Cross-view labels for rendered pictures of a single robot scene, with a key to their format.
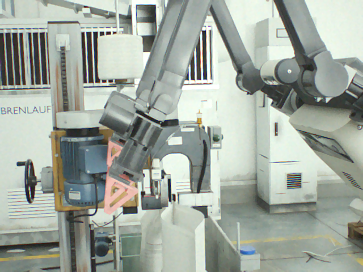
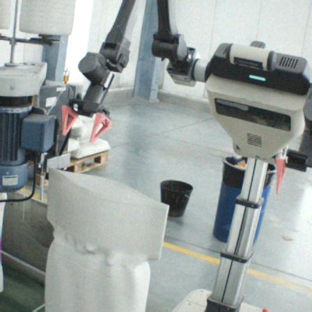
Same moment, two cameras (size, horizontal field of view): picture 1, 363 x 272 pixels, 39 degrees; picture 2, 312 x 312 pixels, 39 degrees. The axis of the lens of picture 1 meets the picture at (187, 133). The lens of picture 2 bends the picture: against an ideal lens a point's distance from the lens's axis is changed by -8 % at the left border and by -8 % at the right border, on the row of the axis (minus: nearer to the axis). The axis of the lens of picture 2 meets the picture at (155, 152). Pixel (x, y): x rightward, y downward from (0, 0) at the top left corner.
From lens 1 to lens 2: 139 cm
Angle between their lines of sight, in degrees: 55
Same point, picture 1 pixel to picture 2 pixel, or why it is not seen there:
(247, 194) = not seen: outside the picture
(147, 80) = (125, 43)
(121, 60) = (68, 14)
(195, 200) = (58, 163)
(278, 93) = (186, 63)
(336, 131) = (297, 111)
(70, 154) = (9, 129)
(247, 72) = (180, 43)
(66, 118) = (15, 83)
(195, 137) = (65, 97)
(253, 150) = not seen: outside the picture
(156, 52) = (133, 15)
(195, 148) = not seen: hidden behind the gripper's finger
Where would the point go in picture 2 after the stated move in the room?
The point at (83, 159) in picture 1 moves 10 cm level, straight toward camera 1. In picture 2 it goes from (36, 136) to (65, 143)
